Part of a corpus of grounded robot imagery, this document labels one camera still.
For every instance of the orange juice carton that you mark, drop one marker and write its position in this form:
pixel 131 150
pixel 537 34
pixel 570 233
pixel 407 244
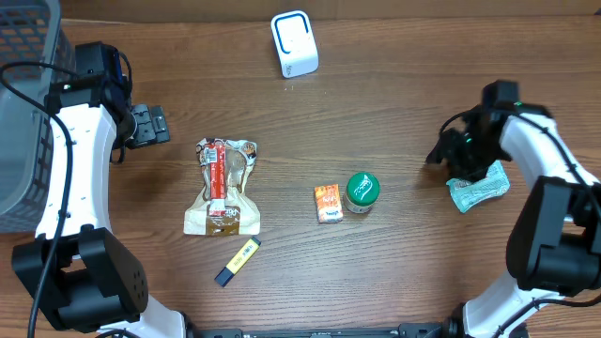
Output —
pixel 328 204

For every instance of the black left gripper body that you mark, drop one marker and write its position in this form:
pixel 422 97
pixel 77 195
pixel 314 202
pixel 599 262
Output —
pixel 148 125

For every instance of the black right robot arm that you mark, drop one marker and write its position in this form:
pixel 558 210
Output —
pixel 553 252

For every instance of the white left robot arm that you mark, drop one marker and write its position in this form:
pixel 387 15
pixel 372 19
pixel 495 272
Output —
pixel 80 276

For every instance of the yellow highlighter marker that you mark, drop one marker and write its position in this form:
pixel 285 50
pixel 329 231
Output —
pixel 238 261

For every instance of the grey plastic mesh basket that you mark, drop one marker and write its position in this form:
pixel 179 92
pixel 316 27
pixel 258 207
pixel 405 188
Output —
pixel 30 31

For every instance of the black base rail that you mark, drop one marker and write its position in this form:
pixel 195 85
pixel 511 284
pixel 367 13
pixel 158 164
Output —
pixel 328 332

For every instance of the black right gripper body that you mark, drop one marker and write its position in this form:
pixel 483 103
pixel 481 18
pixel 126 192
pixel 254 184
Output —
pixel 472 154

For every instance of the green lid jar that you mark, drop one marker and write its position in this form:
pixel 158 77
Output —
pixel 362 192

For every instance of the brown snack pouch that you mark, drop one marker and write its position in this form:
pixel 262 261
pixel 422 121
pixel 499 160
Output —
pixel 222 208

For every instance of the white barcode scanner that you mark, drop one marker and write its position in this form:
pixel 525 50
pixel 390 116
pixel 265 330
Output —
pixel 295 43

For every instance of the teal tissue packet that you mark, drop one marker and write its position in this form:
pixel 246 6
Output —
pixel 467 194

